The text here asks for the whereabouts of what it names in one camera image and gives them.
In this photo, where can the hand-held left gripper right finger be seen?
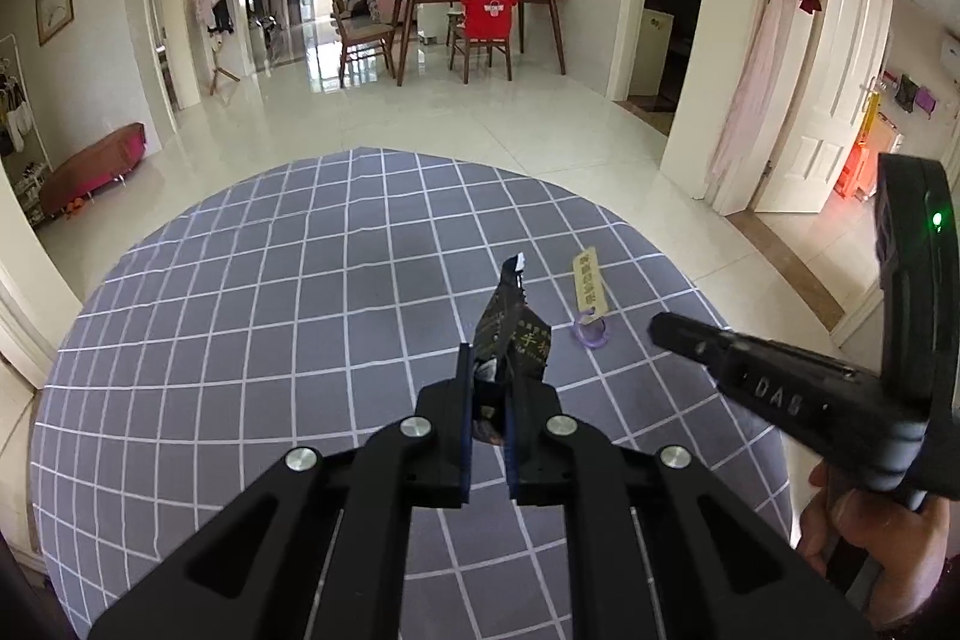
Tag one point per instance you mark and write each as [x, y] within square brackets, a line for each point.
[511, 452]

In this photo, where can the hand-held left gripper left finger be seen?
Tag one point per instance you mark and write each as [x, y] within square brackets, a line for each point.
[465, 452]

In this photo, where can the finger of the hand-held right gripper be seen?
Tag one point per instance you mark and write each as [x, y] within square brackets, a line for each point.
[686, 334]

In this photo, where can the purple plastic piece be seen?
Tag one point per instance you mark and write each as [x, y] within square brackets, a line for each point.
[591, 334]

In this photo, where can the black snack wrapper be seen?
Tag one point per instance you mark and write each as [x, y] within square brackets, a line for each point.
[510, 332]

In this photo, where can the person's right hand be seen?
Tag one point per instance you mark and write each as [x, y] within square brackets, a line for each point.
[907, 550]

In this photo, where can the orange plastic stool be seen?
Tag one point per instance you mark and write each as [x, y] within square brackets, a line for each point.
[855, 175]

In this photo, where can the grey checked tablecloth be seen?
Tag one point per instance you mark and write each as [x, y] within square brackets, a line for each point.
[262, 310]

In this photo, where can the white panel door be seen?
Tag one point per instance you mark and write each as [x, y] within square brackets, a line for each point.
[825, 85]

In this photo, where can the wooden chair with cover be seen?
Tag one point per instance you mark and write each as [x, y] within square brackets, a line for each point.
[480, 55]

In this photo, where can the red chair cover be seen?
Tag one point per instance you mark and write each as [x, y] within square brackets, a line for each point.
[487, 10]

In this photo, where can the wooden dining chair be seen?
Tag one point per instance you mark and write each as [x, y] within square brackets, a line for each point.
[364, 33]

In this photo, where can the wooden coat rack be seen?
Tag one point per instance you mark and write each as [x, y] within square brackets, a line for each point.
[220, 63]

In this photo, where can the framed wall drawing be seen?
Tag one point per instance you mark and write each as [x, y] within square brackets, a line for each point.
[55, 6]

